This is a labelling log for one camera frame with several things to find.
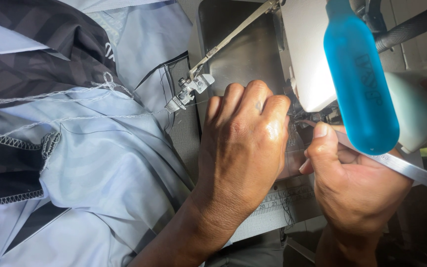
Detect person's right hand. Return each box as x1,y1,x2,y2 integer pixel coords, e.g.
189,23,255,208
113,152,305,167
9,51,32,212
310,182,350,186
299,122,415,239

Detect person's left hand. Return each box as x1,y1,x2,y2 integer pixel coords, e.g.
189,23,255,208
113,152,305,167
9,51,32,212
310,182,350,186
193,80,292,222

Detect silver metal tweezers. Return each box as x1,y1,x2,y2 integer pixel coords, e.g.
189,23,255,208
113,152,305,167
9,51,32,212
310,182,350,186
298,119,427,198

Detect white overlock sewing machine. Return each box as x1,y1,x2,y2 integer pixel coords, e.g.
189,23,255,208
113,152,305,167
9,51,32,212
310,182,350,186
188,0,427,227

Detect white measuring tape strip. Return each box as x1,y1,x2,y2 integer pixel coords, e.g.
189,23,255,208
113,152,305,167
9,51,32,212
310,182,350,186
248,185,316,218

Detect blue translucent bottle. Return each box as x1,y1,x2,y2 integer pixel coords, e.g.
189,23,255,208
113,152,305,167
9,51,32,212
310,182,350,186
323,0,400,156

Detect light blue and black garment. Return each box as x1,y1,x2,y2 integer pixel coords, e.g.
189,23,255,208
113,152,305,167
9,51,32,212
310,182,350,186
0,0,201,267

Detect black ribbed handle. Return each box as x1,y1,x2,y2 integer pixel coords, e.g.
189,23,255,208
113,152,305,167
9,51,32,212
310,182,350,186
374,5,427,53

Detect white thread chain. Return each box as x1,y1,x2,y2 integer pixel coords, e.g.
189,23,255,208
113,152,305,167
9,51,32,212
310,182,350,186
0,71,134,105

